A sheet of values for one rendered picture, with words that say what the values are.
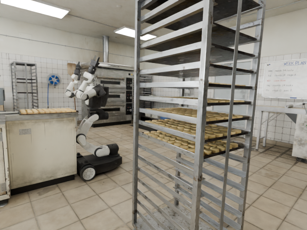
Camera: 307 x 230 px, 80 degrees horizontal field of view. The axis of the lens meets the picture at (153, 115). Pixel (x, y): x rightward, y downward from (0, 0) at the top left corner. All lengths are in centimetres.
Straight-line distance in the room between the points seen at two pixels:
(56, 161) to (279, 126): 463
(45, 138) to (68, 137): 25
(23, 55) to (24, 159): 444
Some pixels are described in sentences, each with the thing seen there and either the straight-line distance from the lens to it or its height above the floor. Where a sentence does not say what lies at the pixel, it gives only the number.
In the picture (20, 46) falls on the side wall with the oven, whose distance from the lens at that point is 661.
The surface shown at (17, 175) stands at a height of 24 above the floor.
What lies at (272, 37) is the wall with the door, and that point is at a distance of 545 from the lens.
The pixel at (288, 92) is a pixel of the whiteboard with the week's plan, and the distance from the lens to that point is 515.
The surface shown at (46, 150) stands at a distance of 253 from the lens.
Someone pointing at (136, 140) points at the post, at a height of 82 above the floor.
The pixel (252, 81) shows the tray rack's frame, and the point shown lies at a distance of 124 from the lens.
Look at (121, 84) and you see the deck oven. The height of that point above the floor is 138.
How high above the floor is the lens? 119
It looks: 7 degrees down
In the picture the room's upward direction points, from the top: 2 degrees clockwise
